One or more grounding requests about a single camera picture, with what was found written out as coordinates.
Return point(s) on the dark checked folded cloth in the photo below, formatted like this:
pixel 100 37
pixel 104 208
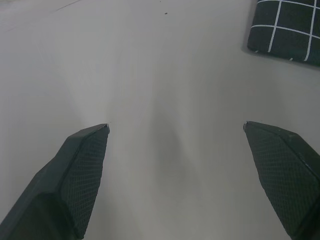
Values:
pixel 290 27

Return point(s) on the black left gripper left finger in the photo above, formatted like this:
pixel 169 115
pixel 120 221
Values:
pixel 75 180

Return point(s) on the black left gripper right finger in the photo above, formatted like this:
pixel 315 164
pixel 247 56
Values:
pixel 282 170

